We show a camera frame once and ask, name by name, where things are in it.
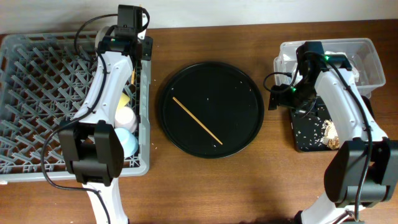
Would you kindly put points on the food scraps pile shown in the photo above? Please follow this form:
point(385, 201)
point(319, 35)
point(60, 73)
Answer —
point(330, 135)

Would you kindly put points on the clear plastic bin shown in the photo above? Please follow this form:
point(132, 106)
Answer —
point(360, 52)

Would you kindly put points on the blue cup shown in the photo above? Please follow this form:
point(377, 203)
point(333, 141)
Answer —
point(128, 141)

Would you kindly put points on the pink cup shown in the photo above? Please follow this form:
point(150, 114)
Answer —
point(126, 118)

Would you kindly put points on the wooden chopstick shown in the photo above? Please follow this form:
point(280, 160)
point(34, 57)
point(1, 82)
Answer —
point(133, 76)
point(196, 120)

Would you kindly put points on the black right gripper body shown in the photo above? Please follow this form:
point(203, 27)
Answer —
point(300, 94)

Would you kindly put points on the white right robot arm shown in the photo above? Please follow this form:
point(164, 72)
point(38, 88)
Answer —
point(328, 81)

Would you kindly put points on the black rectangular tray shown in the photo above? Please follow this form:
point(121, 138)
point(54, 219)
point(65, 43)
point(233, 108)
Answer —
point(307, 128)

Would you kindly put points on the yellow bowl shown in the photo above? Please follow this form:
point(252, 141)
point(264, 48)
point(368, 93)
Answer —
point(123, 101)

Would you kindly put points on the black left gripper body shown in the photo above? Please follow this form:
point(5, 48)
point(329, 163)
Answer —
point(148, 48)

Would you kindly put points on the pale green plate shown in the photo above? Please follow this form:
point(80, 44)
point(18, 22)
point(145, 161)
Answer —
point(100, 34)

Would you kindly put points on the grey dishwasher rack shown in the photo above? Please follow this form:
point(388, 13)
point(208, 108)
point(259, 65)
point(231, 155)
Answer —
point(44, 80)

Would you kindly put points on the round black tray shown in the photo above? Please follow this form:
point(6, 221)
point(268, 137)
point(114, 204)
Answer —
point(223, 98)

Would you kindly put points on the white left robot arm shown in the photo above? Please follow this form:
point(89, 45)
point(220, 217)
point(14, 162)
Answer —
point(91, 149)

